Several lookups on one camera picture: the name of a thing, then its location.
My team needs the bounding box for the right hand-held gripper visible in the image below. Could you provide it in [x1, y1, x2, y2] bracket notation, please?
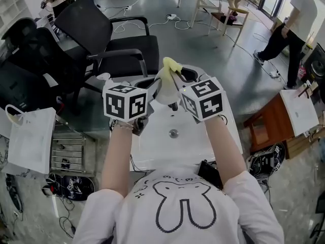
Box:
[169, 64, 226, 124]

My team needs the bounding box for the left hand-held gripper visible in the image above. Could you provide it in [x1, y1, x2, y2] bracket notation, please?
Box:
[103, 75, 164, 137]

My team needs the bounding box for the white plate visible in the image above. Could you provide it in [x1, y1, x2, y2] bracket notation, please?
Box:
[153, 75, 180, 105]

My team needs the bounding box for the yellow cloth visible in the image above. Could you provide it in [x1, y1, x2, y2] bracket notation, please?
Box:
[157, 56, 184, 86]

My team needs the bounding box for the person's right forearm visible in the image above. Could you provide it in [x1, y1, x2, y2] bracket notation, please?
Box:
[204, 114, 249, 191]

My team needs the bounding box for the person's left forearm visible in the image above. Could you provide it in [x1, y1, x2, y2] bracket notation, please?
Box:
[101, 122, 135, 198]

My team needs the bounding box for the white ceramic sink basin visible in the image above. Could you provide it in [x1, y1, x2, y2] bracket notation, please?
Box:
[109, 71, 244, 173]

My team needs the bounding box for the black mesh armchair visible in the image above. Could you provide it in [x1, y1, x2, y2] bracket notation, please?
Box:
[54, 0, 160, 116]

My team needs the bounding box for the light wooden chair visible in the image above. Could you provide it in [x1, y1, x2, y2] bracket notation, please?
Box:
[207, 6, 250, 48]

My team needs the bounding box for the black flat device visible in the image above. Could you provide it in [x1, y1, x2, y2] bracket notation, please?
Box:
[197, 160, 224, 191]

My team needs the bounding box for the brown wooden stool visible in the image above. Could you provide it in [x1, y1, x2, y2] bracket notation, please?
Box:
[243, 92, 297, 155]

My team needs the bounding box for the metal bar rack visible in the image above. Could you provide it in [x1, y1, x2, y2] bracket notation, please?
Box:
[50, 132, 86, 173]

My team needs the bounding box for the spare gripper on floor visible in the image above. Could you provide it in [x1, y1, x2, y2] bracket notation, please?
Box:
[246, 142, 287, 179]
[42, 173, 96, 202]

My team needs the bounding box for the white bunny print shirt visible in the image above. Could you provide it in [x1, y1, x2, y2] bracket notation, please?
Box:
[73, 161, 285, 244]

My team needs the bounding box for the black office chair with headrest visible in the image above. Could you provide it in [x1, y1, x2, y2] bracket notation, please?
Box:
[0, 17, 88, 123]

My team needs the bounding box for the white paper bag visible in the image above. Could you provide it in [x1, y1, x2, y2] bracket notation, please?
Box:
[5, 104, 57, 175]

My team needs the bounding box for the black speaker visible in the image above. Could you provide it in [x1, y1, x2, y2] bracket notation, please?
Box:
[303, 43, 325, 86]

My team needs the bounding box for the white cubby shelf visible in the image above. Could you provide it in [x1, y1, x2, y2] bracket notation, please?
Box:
[0, 0, 33, 40]

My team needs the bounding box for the thin wrist bracelet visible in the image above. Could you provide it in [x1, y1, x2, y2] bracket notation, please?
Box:
[112, 124, 135, 133]

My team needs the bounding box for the white floor cable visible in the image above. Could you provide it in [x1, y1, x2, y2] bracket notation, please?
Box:
[111, 15, 195, 35]

